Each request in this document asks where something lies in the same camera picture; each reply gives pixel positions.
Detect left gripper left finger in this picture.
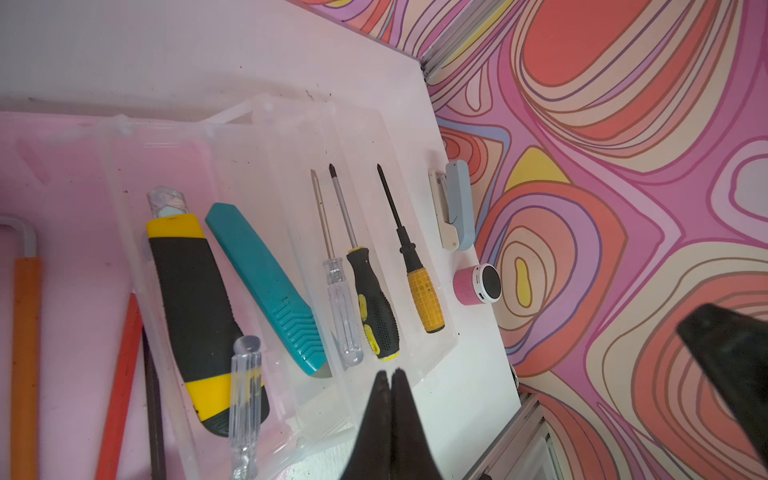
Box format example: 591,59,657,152
341,371,392,480

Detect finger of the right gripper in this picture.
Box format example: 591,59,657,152
676,303,767,463

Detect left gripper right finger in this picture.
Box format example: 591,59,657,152
391,369,442,480

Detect clear handle screwdriver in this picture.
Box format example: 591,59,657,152
310,169,364,369
229,335,262,479

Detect black yellow phillips screwdriver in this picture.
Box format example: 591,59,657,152
329,164,400,361

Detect teal utility knife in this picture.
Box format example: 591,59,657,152
205,202,331,379

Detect yellow handle screwdriver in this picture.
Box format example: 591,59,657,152
377,165,445,334

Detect black yellow utility knife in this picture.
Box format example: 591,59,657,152
146,186,242,437

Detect pink plastic tool box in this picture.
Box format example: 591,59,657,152
1,95,457,479

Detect red sleeve hex key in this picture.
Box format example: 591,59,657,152
95,293,143,480

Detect orange sleeve hex key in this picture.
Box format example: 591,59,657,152
1,215,42,479

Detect pink round speaker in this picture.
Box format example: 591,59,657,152
452,263,502,306

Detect blue grey stapler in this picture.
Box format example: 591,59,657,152
429,160,476,251

